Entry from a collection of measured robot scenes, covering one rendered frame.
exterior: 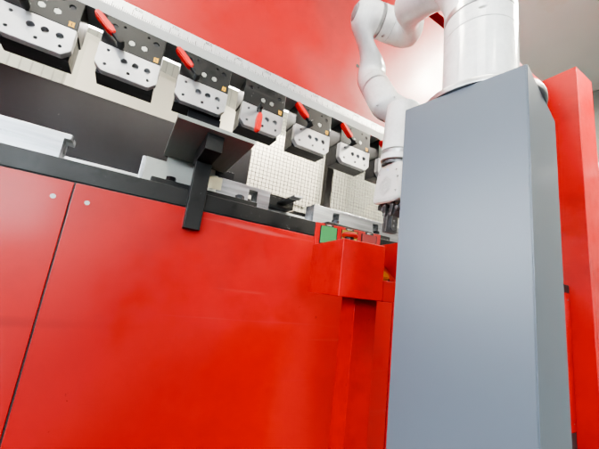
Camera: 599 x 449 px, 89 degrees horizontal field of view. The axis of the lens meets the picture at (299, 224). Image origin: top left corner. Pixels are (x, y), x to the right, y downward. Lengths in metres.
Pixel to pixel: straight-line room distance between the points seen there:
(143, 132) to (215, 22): 0.60
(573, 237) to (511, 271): 2.00
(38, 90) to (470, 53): 1.46
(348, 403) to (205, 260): 0.46
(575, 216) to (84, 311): 2.43
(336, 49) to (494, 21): 0.84
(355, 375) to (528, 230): 0.46
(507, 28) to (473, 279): 0.42
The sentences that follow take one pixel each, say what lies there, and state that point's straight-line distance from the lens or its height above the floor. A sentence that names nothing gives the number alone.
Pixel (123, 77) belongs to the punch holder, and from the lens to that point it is 1.03.
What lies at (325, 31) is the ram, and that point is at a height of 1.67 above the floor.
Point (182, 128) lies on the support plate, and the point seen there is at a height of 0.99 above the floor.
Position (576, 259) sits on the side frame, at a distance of 2.42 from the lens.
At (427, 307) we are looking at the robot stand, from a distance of 0.49.
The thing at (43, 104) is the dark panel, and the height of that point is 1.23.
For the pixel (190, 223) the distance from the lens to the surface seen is 0.79.
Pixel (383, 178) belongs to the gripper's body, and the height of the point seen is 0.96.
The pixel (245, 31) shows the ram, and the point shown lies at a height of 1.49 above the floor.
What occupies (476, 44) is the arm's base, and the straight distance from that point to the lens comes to 0.66.
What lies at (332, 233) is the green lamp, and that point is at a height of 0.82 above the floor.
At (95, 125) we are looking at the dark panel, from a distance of 1.56.
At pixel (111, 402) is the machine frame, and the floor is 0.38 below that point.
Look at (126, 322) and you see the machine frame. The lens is 0.80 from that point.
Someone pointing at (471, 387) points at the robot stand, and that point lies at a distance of 0.48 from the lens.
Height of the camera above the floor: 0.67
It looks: 12 degrees up
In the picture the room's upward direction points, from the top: 7 degrees clockwise
